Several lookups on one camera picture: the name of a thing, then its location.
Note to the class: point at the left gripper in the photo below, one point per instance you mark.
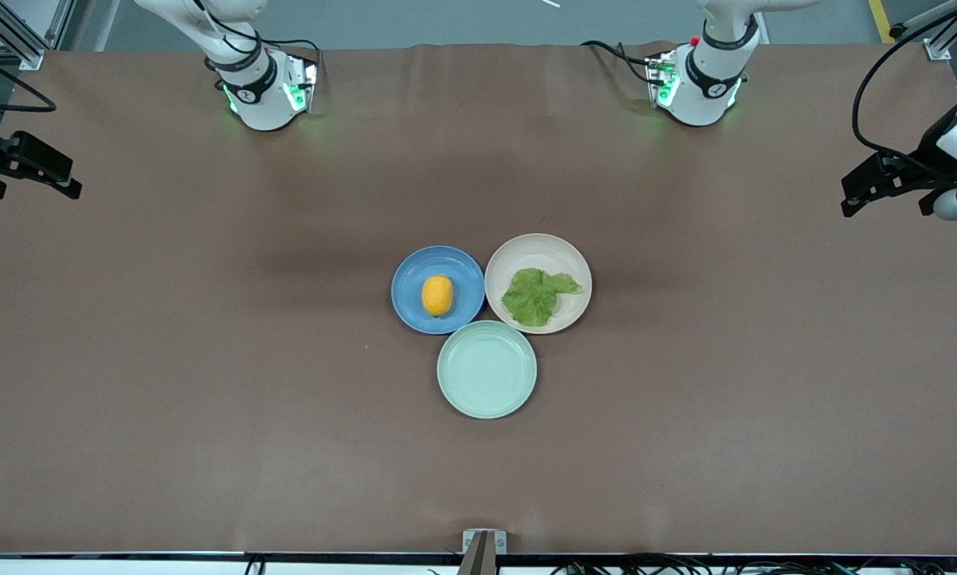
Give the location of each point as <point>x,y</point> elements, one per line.
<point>923,164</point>

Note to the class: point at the beige plate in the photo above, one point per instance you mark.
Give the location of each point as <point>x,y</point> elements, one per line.
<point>538,251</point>

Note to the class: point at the green lettuce leaf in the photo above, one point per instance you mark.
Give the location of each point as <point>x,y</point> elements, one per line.
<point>534,297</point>

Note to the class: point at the yellow lemon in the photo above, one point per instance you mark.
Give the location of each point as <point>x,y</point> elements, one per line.
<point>437,295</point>

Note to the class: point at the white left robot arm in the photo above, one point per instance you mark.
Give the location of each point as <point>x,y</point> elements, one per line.
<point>702,88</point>

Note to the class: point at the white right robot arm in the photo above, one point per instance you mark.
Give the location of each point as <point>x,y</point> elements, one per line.
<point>259,96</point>

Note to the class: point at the brown table cover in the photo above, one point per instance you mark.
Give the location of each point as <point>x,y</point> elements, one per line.
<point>207,359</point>

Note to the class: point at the blue plate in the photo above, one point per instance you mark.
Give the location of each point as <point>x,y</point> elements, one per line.
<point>410,291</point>

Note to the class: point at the pale green plate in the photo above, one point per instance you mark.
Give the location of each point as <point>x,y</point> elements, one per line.
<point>486,369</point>

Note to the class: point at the aluminium frame profile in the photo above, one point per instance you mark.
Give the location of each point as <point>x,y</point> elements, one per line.
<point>946,28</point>
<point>15,36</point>

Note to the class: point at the grey metal mount bracket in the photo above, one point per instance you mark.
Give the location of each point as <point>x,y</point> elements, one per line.
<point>483,545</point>

